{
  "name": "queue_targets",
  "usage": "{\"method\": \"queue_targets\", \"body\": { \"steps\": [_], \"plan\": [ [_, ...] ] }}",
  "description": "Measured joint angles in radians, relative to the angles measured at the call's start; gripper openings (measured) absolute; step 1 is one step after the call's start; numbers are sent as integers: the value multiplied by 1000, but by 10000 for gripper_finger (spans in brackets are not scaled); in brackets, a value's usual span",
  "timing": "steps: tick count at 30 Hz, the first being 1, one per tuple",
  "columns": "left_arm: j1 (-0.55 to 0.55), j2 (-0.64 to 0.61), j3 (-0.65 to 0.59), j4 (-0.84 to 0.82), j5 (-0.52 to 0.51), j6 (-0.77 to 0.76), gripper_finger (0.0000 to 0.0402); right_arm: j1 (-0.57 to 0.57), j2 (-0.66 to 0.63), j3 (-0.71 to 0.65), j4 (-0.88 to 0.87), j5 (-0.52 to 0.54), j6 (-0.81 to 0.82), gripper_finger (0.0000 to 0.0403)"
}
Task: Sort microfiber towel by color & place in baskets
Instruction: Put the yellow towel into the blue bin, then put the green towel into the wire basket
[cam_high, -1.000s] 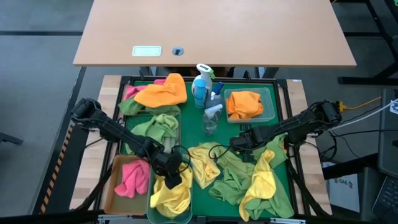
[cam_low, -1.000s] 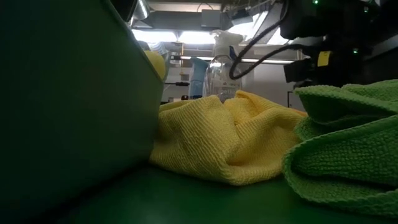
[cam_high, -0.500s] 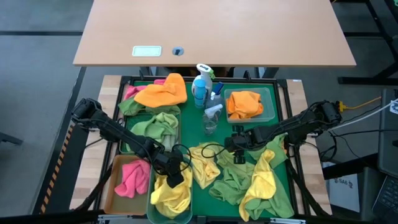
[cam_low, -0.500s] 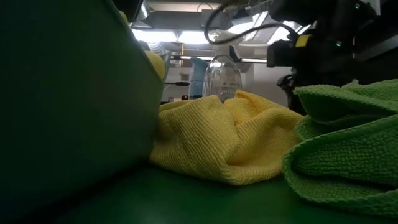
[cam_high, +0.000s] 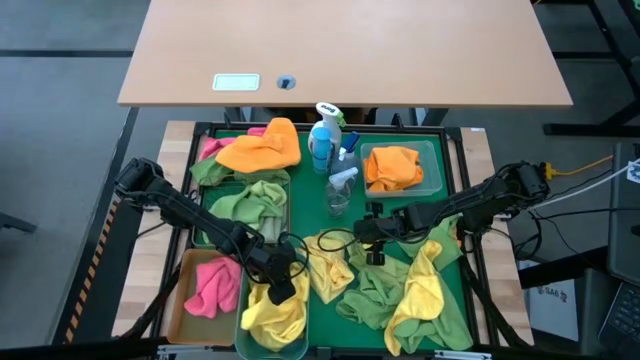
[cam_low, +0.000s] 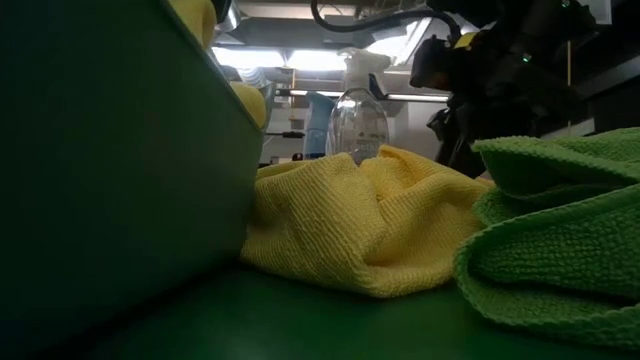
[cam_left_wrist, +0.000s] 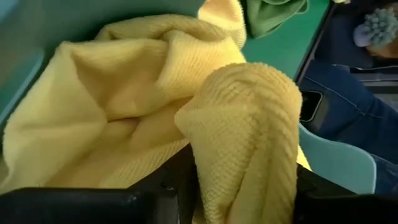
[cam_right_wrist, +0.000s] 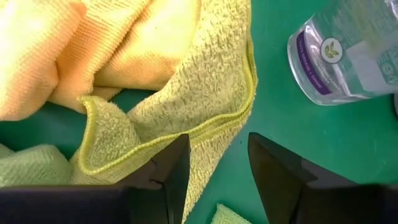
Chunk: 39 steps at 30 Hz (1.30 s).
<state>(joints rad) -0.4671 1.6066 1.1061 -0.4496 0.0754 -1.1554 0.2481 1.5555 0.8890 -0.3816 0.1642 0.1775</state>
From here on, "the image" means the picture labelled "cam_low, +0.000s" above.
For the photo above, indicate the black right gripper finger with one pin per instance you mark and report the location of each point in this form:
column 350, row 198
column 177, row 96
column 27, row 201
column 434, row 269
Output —
column 465, row 150
column 440, row 124

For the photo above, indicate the green microfiber towel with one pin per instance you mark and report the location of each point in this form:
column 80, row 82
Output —
column 550, row 240

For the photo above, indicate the yellow microfiber towel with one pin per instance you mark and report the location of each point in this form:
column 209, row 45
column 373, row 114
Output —
column 195, row 20
column 250, row 102
column 350, row 225

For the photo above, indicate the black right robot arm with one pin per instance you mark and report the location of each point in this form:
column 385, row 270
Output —
column 550, row 25

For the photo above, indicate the clear spray bottle white trigger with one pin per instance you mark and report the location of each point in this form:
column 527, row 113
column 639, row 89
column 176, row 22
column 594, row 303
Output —
column 357, row 125

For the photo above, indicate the blue plastic bottle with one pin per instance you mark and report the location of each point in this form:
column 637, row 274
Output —
column 317, row 130

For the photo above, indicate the white ceiling unit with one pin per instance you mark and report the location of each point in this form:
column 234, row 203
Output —
column 597, row 10

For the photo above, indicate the black background bar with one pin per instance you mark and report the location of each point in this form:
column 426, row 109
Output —
column 290, row 134

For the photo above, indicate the green table mat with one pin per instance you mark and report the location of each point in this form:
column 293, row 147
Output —
column 350, row 325

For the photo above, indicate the teal plastic bin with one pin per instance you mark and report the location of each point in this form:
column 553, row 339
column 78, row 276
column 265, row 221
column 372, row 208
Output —
column 125, row 175

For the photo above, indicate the grey slanted ceiling duct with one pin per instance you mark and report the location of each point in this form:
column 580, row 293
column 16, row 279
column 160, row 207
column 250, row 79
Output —
column 395, row 42

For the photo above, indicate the silver ventilation duct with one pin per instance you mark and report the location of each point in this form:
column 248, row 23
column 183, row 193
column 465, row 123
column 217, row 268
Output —
column 227, row 15

